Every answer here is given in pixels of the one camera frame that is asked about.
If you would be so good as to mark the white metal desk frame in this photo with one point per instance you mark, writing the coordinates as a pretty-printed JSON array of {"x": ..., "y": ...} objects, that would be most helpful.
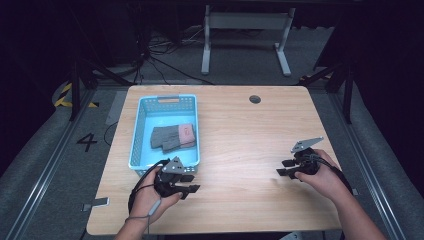
[{"x": 246, "y": 20}]

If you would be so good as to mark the small grey tape piece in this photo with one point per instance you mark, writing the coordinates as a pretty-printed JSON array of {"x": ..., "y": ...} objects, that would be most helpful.
[{"x": 98, "y": 202}]

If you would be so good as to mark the aluminium floor rail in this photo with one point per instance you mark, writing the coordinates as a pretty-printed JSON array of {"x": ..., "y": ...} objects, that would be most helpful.
[
  {"x": 376, "y": 180},
  {"x": 46, "y": 166}
]

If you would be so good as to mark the grey pink fingerless glove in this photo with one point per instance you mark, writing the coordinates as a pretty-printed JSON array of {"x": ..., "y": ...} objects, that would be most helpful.
[{"x": 173, "y": 148}]

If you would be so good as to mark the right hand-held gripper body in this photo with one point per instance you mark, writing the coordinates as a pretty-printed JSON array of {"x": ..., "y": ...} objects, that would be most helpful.
[{"x": 306, "y": 163}]

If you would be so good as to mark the black metal stand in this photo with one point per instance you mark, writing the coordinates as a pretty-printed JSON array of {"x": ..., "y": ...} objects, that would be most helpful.
[
  {"x": 348, "y": 93},
  {"x": 76, "y": 90}
]

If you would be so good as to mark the yellow black hazard tape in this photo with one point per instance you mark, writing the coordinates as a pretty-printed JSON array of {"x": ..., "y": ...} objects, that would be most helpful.
[{"x": 63, "y": 95}]

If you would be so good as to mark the grey pink sock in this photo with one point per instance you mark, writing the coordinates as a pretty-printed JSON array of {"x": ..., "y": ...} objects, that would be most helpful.
[{"x": 170, "y": 135}]

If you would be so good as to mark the person's left hand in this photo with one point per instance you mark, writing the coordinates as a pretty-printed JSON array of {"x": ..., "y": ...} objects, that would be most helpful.
[{"x": 146, "y": 203}]

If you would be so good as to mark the person's right hand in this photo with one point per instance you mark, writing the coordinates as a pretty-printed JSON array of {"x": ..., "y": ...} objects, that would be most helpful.
[{"x": 326, "y": 181}]

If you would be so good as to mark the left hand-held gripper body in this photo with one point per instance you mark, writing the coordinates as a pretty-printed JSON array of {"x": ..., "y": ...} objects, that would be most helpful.
[{"x": 168, "y": 181}]

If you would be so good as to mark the grey floor tape strip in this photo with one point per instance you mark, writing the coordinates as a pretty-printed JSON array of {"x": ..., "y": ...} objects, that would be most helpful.
[{"x": 116, "y": 106}]

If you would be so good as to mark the light blue plastic basket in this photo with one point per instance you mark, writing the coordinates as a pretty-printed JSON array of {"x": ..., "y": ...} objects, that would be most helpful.
[{"x": 146, "y": 156}]

